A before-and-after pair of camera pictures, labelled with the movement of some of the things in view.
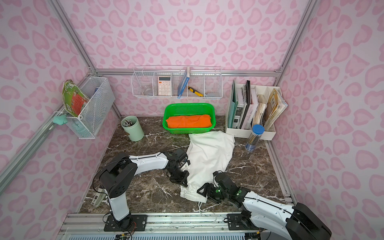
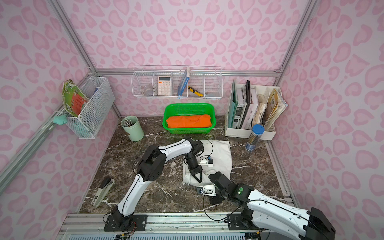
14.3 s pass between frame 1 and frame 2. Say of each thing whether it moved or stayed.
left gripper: moved
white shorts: moved
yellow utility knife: stayed
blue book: stayed
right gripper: stayed
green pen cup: stayed
